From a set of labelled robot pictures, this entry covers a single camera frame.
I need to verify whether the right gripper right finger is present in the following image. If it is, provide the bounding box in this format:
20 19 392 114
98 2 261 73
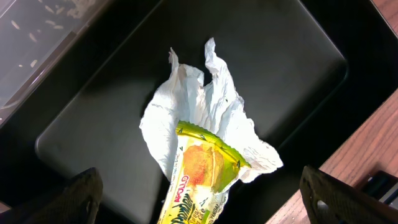
300 166 397 223

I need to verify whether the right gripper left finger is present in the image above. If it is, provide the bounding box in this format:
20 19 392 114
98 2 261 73
1 167 103 224

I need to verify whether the green yellow snack wrapper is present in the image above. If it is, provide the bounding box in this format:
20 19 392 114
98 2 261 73
158 121 251 224

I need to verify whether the white napkin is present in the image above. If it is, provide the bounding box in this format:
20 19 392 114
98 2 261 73
139 37 284 184

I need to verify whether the rice food waste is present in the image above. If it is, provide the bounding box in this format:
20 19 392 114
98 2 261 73
1 0 104 70

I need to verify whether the black waste tray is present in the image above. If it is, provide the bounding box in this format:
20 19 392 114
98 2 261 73
1 1 397 223

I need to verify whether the clear plastic waste bin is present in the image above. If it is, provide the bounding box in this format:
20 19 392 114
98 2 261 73
1 0 110 123

